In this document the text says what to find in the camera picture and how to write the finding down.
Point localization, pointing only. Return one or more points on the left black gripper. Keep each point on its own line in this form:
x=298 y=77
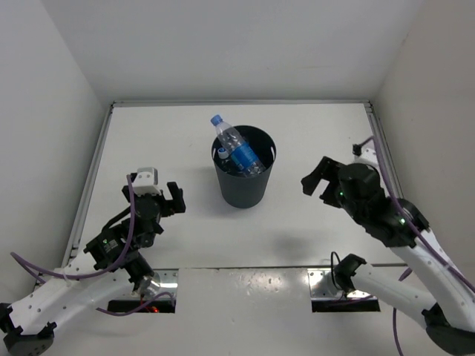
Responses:
x=177 y=204

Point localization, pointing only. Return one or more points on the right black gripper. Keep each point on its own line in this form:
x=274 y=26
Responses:
x=324 y=171

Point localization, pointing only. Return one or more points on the clear crushed plastic bottle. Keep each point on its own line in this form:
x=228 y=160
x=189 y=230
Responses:
x=223 y=156

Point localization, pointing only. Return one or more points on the tall blue cap bottle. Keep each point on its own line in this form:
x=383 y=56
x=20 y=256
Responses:
x=238 y=148

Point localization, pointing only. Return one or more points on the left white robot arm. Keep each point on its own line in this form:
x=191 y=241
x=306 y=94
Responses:
x=108 y=267

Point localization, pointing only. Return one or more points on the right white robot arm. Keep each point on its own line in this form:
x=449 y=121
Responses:
x=445 y=309

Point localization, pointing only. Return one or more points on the dark grey plastic bin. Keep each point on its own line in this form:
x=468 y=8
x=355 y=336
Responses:
x=237 y=190

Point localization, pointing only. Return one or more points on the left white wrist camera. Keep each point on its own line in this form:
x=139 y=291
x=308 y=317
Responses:
x=145 y=181

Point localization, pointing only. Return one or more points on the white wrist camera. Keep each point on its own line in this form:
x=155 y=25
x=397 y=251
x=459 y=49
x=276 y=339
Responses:
x=365 y=154
x=145 y=181

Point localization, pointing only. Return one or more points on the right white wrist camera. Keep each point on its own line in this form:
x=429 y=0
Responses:
x=365 y=154

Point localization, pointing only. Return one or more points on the right aluminium frame rail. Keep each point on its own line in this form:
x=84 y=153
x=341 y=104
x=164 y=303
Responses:
x=386 y=166

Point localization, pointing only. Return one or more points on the aluminium frame rail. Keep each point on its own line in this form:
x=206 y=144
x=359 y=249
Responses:
x=386 y=166
x=82 y=210

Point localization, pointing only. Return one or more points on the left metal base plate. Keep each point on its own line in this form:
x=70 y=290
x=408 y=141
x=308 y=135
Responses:
x=163 y=282

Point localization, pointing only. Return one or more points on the metal base plate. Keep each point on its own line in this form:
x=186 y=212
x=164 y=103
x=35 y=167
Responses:
x=163 y=282
x=321 y=288

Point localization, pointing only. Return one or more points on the left aluminium frame rail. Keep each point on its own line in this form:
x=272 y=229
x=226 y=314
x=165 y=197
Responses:
x=82 y=210

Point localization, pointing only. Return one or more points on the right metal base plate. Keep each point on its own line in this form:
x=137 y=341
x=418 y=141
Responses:
x=321 y=288

